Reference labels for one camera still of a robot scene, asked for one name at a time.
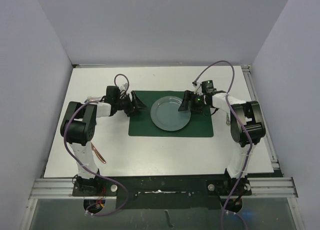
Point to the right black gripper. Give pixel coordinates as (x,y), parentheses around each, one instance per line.
(190,96)

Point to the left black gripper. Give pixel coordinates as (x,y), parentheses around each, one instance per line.
(134,105)

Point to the teal round plate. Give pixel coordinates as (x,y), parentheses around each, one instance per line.
(165,115)

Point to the dark green placemat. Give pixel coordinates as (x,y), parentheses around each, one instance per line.
(140,124)

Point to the clear plastic cup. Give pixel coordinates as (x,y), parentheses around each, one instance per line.
(90,99)

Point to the copper knife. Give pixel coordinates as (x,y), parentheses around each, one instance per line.
(97,153)

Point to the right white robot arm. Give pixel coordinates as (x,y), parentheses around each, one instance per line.
(246,121)

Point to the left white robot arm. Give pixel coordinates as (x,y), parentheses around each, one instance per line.
(78,128)

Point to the gold iridescent spoon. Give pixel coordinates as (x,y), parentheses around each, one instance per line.
(227,119)

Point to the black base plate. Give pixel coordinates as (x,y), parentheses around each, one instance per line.
(166,192)

